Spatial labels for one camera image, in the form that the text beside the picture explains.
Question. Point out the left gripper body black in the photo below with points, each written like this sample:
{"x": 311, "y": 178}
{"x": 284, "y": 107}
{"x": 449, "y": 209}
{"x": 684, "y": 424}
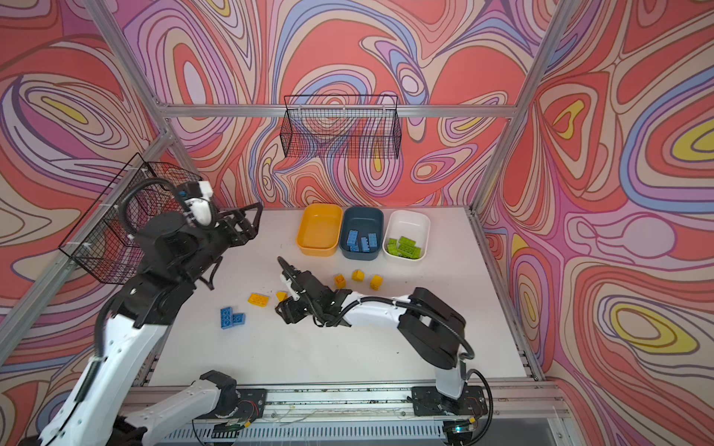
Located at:
{"x": 204, "y": 248}

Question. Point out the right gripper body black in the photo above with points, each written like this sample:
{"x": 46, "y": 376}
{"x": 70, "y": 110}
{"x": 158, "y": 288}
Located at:
{"x": 294, "y": 310}

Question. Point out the large blue lego brick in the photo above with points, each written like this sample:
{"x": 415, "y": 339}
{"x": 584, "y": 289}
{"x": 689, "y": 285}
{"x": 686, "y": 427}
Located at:
{"x": 226, "y": 318}

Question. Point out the green lego brick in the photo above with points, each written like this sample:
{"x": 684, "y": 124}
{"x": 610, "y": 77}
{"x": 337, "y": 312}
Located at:
{"x": 404, "y": 248}

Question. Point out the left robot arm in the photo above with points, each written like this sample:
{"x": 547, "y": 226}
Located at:
{"x": 128, "y": 327}

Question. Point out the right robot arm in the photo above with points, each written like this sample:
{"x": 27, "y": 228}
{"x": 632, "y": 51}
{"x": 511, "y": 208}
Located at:
{"x": 432, "y": 328}

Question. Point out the yellow small lego brick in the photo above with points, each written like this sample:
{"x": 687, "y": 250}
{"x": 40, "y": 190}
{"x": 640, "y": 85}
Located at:
{"x": 340, "y": 281}

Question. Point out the yellow lego cube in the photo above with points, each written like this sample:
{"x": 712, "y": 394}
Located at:
{"x": 358, "y": 275}
{"x": 376, "y": 282}

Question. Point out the yellow plastic bin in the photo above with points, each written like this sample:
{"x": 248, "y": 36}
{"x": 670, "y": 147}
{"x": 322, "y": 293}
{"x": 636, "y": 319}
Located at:
{"x": 319, "y": 230}

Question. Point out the yellow lego cube right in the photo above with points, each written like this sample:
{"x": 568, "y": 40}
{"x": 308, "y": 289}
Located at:
{"x": 376, "y": 282}

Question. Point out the small blue lego brick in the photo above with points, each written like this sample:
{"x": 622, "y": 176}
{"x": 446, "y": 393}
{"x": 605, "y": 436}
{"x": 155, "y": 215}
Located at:
{"x": 238, "y": 319}

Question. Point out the dark teal plastic bin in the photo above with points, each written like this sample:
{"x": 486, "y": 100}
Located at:
{"x": 365, "y": 220}

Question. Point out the white plastic bin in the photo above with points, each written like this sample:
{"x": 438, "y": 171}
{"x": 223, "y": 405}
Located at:
{"x": 410, "y": 224}

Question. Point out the black wire basket left wall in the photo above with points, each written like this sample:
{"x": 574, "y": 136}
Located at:
{"x": 98, "y": 243}

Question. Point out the black wire basket wall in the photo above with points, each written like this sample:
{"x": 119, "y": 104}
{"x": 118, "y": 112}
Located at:
{"x": 98, "y": 243}
{"x": 338, "y": 126}

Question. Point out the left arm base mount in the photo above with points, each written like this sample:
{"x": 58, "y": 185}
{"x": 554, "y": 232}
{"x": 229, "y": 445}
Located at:
{"x": 246, "y": 404}

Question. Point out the black wire basket back wall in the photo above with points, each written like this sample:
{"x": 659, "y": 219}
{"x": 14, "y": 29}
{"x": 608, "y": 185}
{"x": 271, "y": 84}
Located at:
{"x": 338, "y": 126}

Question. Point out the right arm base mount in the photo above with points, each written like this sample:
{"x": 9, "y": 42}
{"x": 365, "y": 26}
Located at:
{"x": 427, "y": 401}

